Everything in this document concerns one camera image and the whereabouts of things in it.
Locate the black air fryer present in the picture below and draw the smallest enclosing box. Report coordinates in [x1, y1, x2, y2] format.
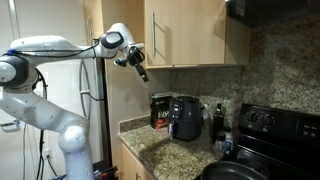
[168, 96, 203, 141]

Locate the black range hood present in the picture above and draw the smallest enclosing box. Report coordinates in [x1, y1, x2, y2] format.
[225, 0, 320, 27]

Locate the cabinet wooden door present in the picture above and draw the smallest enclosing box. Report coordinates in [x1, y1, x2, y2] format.
[144, 0, 227, 69]
[83, 0, 104, 45]

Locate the black frying pan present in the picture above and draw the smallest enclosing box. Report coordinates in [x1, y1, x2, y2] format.
[201, 161, 268, 180]

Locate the black red protein bag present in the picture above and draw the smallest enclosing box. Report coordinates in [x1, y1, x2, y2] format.
[150, 92, 172, 129]

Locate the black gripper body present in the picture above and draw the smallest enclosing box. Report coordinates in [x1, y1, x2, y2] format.
[127, 46, 145, 66]

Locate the dark glass oil bottle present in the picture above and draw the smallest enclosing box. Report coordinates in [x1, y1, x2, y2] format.
[212, 103, 224, 142]

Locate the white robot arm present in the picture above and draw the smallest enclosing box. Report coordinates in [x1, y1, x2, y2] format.
[0, 23, 148, 180]

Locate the small spice jar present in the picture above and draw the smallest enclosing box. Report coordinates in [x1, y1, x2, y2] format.
[215, 126, 233, 157]

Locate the lower wooden counter cabinet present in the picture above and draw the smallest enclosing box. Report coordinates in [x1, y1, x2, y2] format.
[122, 144, 156, 180]

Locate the silver cabinet door handle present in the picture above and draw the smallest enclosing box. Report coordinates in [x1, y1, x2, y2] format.
[151, 12, 156, 55]

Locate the black stove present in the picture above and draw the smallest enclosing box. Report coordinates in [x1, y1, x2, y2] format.
[233, 104, 320, 180]

